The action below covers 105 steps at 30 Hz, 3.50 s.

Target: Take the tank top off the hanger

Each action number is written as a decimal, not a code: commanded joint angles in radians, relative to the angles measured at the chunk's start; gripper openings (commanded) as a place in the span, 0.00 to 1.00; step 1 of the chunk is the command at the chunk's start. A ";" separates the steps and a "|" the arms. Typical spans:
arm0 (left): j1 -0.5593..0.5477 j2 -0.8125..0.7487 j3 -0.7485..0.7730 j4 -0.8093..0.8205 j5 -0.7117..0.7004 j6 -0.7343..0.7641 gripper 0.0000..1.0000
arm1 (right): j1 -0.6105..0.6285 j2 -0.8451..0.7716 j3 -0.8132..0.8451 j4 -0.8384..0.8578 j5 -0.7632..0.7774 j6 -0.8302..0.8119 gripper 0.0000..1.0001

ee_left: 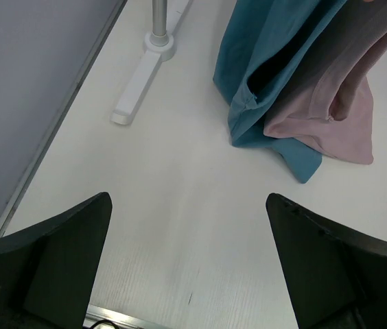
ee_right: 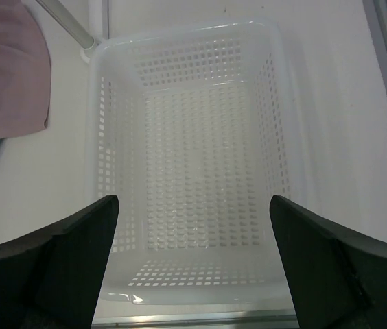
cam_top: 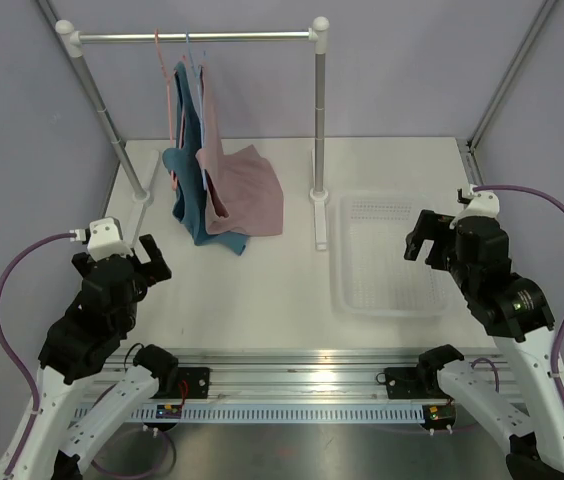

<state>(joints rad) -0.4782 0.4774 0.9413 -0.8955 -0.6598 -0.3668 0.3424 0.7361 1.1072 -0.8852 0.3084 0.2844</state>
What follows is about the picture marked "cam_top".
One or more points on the white plastic basket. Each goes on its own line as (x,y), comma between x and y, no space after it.
(370,276)

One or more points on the metal clothes rack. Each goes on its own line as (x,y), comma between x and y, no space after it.
(141,183)

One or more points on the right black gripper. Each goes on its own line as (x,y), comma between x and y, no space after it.
(429,225)

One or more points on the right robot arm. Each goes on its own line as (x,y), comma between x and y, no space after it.
(515,313)

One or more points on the pink plastic hanger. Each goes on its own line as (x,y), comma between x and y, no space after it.
(167,80)

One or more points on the blue plastic hanger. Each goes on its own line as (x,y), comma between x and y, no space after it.
(197,72)

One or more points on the white slotted cable duct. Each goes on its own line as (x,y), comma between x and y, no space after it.
(279,414)

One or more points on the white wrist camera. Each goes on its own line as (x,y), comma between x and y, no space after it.
(476,203)
(103,239)

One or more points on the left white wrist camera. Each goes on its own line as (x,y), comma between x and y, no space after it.
(103,239)

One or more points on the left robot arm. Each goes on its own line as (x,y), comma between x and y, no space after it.
(48,443)

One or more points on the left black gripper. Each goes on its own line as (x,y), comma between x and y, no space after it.
(158,271)

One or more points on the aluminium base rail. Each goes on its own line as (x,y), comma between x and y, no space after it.
(305,376)

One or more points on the blue tank top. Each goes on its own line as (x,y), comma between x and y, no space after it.
(181,163)

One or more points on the aluminium frame post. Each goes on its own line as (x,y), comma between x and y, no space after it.
(514,67)

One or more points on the pink tank top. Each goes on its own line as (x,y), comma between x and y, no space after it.
(243,192)

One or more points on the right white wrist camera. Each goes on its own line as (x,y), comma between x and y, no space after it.
(476,203)

